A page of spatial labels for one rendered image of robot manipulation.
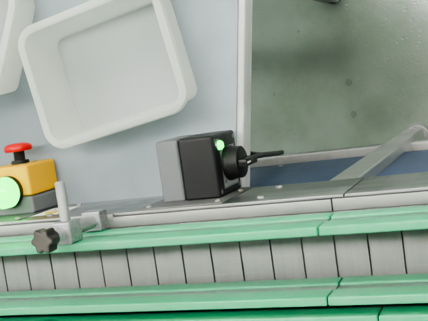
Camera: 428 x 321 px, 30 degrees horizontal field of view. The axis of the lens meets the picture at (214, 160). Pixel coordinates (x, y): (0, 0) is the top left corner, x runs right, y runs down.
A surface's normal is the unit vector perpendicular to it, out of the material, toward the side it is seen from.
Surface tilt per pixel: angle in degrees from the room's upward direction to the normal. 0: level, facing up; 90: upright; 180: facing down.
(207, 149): 0
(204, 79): 0
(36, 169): 90
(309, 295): 90
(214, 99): 0
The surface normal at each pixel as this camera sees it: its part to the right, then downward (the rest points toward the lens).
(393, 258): -0.36, 0.14
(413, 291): -0.15, -0.99
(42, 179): 0.92, -0.10
